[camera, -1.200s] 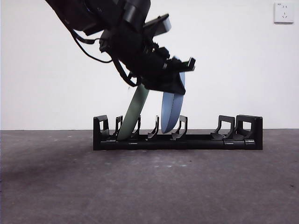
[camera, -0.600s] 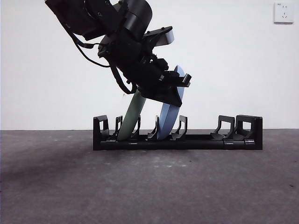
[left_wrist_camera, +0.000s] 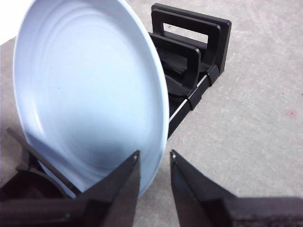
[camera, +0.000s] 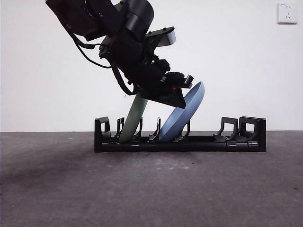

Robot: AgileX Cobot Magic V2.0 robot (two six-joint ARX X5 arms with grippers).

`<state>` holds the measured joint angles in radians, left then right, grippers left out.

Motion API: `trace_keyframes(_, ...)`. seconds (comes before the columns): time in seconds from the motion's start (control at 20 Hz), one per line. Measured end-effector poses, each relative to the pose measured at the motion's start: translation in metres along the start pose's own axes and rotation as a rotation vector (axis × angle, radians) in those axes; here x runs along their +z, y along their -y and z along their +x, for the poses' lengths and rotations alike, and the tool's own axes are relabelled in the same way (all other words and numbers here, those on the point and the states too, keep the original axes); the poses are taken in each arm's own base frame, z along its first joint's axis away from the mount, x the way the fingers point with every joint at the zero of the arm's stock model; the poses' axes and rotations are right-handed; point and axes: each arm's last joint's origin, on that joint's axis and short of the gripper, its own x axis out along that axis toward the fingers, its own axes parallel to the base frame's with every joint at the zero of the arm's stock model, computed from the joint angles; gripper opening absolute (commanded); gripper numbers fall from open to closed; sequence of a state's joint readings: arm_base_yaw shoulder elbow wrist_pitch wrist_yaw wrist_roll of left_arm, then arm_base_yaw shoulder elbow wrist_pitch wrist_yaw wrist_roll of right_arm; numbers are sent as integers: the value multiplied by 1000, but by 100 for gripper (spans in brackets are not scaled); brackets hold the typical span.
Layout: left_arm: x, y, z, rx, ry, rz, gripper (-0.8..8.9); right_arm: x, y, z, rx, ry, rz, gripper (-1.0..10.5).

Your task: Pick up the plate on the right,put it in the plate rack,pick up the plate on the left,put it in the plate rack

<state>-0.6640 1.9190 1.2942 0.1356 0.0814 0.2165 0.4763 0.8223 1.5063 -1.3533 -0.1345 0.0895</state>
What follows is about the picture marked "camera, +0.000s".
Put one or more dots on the white wall socket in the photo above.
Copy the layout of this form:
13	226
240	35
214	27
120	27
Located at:
287	13

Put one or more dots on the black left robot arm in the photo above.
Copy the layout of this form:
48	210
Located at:
94	16

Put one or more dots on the blue round plate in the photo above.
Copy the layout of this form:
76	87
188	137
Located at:
180	123

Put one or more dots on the black plate rack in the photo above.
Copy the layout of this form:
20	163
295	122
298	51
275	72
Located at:
201	145

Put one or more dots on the pale green round plate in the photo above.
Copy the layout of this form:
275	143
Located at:
132	118

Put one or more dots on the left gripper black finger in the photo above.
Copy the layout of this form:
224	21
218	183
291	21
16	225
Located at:
170	99

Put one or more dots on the pale grey camera box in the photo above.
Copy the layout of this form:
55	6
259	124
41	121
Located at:
169	39

